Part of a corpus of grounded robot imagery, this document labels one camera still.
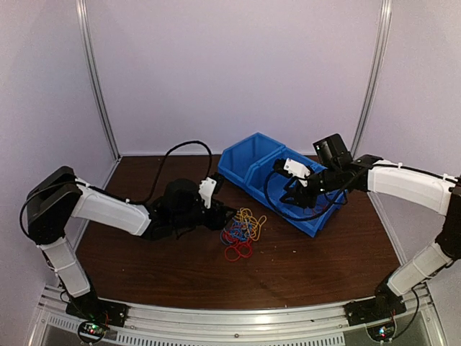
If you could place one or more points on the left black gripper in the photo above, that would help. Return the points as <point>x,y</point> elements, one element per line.
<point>217,221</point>

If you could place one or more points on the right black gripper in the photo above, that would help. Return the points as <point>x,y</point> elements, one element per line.
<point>304,199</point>

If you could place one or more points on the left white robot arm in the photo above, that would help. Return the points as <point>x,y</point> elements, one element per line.
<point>183,207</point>

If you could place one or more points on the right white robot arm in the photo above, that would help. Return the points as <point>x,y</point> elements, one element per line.
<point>369,173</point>

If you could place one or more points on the blue bin near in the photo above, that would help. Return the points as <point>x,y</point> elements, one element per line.
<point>329,201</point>

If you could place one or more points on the blue bin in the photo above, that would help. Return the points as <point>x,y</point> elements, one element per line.
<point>236,160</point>
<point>329,201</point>
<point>258,173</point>

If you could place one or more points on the blue bin middle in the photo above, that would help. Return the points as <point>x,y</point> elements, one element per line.
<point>258,173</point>

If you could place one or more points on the blue bin far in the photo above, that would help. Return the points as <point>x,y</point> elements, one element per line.
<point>236,160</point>

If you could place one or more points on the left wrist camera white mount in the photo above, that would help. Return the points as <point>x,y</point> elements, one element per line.
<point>206,190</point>

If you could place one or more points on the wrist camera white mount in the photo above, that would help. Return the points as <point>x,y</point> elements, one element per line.
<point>293,169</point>
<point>206,190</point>

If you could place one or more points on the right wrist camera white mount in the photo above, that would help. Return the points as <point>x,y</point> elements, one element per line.
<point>293,169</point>

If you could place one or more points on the front aluminium rail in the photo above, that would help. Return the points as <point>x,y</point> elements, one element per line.
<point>323,324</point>

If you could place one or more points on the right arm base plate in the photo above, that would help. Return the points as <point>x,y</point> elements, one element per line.
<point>372,309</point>

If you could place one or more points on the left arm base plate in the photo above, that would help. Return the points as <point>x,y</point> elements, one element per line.
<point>105,312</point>

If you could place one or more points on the right aluminium frame post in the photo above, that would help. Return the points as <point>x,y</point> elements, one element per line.
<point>381,43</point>

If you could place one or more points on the aluminium frame post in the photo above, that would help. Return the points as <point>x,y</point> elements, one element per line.
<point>381,43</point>
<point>91,62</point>

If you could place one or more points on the left aluminium frame post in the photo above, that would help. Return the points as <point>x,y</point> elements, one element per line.
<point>91,62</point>

